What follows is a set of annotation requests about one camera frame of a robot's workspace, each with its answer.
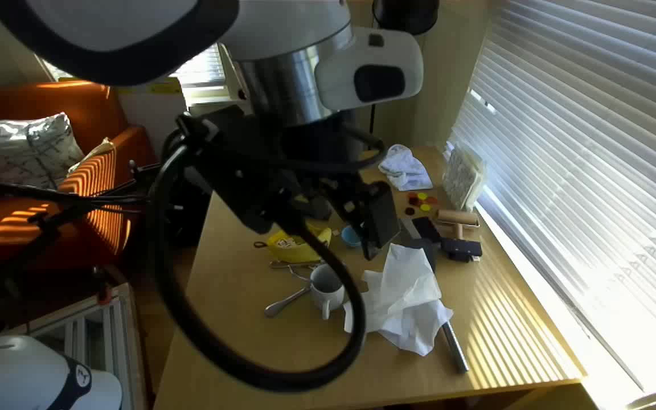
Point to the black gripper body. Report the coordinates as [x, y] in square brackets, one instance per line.
[320, 162]

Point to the yellow object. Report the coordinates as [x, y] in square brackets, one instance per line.
[287, 247]

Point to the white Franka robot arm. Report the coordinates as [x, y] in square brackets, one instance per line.
[306, 30]

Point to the dark grey wedge object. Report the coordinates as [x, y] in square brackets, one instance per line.
[427, 227]

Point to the black block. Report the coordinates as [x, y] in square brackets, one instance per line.
[379, 219]

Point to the clear plastic bag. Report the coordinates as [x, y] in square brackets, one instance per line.
[407, 168]

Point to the yellow game disc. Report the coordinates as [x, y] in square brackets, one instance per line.
[421, 199]

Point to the metal spoon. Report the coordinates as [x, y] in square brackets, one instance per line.
[283, 304]

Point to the white napkin holder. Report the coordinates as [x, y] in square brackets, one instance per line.
[466, 175]

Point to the wooden mallet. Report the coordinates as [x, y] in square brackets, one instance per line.
[457, 219]

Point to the crumpled white tissue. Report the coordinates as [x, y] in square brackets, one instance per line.
[403, 297]

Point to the black stapler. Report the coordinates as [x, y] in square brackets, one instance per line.
[460, 248]

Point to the yellow black striped barrier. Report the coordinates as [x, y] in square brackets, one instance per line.
[163, 304]

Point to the orange couch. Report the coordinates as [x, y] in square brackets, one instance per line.
[100, 104]

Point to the grey flat bar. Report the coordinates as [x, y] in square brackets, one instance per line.
[453, 347]

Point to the white window blinds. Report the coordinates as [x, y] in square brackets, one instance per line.
[585, 150]

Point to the white patterned pillow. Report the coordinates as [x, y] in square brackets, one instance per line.
[29, 148]

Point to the white slatted rack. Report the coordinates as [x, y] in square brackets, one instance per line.
[84, 341]

